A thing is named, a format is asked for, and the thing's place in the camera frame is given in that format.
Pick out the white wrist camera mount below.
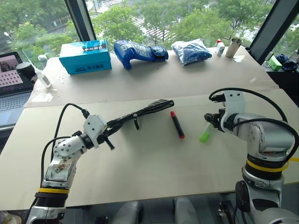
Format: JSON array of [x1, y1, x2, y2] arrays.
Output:
[[83, 114, 108, 149], [219, 91, 248, 134]]

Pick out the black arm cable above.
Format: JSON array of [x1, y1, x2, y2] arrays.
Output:
[[40, 103, 91, 187], [208, 87, 299, 164]]

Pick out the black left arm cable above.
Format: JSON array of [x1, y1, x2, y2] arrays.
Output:
[[40, 103, 91, 187]]

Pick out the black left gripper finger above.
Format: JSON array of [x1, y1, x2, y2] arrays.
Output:
[[103, 136, 115, 151], [106, 118, 127, 134]]

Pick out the green highlighter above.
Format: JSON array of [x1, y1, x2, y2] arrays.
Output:
[[199, 123, 214, 144]]

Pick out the green small box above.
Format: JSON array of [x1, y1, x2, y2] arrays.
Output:
[[268, 57, 283, 71]]

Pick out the black window frame post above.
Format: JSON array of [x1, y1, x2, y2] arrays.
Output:
[[64, 0, 97, 42], [248, 0, 299, 65]]

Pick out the metal cup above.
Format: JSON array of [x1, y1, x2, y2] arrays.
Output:
[[225, 38, 242, 58]]

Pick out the dark blue cloth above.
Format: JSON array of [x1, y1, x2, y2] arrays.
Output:
[[275, 53, 299, 72]]

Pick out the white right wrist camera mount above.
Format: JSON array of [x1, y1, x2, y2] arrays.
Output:
[[219, 91, 248, 134]]

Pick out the grey laptop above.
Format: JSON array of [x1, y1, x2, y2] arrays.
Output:
[[0, 51, 35, 128]]

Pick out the pale green rounded figure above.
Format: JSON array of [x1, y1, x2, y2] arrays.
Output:
[[38, 53, 49, 70]]

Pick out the clear plastic patch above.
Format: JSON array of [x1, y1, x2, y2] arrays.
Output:
[[31, 89, 57, 103]]

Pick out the white bottle with red cap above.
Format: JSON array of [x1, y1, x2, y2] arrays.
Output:
[[216, 39, 225, 57]]

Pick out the beige rounded object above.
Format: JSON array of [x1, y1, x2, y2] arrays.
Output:
[[0, 210, 22, 224]]

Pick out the black round speaker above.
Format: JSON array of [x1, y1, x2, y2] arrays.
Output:
[[15, 62, 34, 80]]

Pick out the white squeeze bottle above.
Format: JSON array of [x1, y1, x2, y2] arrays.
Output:
[[22, 50, 52, 89]]

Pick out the grey rounded robot leg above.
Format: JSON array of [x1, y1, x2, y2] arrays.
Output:
[[174, 197, 199, 224], [112, 201, 144, 224]]

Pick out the blue cloth in plastic bag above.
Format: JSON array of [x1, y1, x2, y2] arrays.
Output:
[[171, 38, 213, 67]]

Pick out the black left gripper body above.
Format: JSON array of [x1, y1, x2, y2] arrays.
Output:
[[96, 126, 112, 145]]

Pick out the blue cardboard box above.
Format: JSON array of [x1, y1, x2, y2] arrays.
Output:
[[58, 38, 112, 76]]

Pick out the red marker with black barrel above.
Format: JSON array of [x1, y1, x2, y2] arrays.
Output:
[[170, 111, 185, 140]]

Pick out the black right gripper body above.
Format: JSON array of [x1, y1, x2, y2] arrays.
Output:
[[215, 108, 228, 132]]

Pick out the blue boxing glove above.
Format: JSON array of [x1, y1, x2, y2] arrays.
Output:
[[114, 40, 169, 70]]

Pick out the black side cabinet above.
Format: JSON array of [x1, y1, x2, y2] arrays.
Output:
[[266, 67, 299, 94]]

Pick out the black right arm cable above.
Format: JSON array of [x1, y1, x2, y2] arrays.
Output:
[[208, 87, 299, 164]]

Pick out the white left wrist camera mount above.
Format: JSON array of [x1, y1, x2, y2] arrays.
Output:
[[83, 114, 108, 149]]

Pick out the black bracket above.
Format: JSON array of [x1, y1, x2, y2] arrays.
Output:
[[218, 200, 235, 224]]

